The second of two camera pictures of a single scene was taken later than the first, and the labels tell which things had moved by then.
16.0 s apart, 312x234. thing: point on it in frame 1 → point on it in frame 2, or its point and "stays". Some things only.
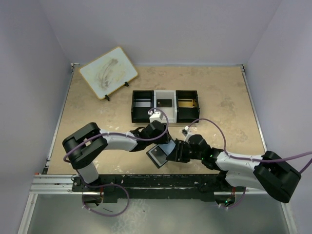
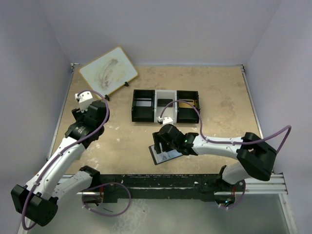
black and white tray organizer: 182,106 stays
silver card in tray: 143,104 stays
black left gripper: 167,139 → 76,113
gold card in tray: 185,103 stays
